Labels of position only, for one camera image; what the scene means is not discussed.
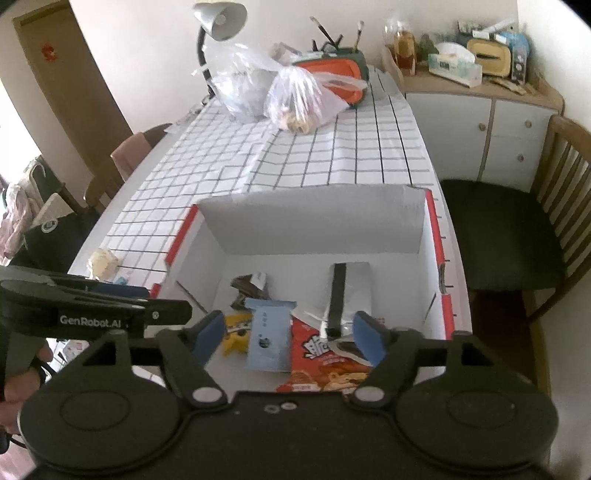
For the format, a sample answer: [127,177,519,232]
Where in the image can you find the white tube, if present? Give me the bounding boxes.
[472,17,516,36]

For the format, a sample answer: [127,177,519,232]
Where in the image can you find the black jacket with badge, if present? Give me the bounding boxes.
[22,191,94,278]

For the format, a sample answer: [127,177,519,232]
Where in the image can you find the person's left hand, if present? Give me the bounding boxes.
[0,346,54,432]

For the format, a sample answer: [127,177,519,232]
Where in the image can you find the black snack packet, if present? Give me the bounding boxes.
[229,272,269,311]

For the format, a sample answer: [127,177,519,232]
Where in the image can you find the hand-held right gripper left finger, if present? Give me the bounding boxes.
[55,311,228,409]

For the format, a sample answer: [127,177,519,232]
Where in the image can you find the red cardboard box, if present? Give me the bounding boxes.
[150,185,474,393]

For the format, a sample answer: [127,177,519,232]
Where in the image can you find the pink cloth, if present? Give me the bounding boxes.
[111,132,154,184]

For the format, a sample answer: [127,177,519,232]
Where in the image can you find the blue package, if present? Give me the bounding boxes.
[501,28,533,85]

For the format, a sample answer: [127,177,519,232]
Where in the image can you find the white cabinet with wooden top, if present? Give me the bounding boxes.
[381,55,567,195]

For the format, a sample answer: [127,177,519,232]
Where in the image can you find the hanging light clothes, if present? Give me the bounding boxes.
[0,156,48,267]

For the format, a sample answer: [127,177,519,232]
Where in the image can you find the wooden desktop rack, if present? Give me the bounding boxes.
[381,45,420,78]

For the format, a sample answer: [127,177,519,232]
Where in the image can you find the red chips packet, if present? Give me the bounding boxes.
[277,316,376,394]

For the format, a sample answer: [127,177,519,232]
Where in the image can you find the green and white tissue box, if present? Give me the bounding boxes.
[427,42,484,89]

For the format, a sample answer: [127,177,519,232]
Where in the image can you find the clear bag of pink snacks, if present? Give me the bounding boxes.
[263,65,369,136]

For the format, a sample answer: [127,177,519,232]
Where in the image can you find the jar of amber liquid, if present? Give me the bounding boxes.
[392,28,419,75]

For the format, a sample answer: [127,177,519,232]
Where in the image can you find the clear round container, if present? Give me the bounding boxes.
[383,17,411,48]

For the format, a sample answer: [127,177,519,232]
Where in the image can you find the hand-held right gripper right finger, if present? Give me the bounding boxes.
[350,311,525,408]

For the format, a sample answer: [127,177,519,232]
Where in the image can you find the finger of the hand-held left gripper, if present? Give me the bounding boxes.
[0,266,151,300]
[0,288,193,329]

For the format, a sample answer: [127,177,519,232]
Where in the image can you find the light blue snack packet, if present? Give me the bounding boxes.
[244,298,297,373]

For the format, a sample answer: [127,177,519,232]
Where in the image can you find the silver desk lamp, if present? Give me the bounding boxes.
[193,2,249,99]

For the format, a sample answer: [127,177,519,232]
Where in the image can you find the yellow snack packet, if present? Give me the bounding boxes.
[223,311,254,357]

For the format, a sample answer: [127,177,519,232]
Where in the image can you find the silver snack packet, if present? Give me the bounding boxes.
[321,261,376,341]

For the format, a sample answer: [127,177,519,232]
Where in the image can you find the yellow tissue box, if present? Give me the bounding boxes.
[466,37,514,78]

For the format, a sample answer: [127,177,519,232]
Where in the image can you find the brown wooden door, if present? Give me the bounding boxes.
[13,6,136,140]

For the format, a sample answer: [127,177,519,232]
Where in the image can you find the cream snack packet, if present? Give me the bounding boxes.
[87,248,122,280]

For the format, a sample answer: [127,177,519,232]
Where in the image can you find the orange and green case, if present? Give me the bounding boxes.
[295,48,369,110]

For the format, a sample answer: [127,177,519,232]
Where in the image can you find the wooden chair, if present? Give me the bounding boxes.
[85,122,172,214]
[440,115,591,324]

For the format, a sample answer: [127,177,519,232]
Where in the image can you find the large clear plastic bag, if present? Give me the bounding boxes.
[190,43,280,123]

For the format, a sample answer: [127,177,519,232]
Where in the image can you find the white checked tablecloth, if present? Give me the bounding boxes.
[68,65,435,296]

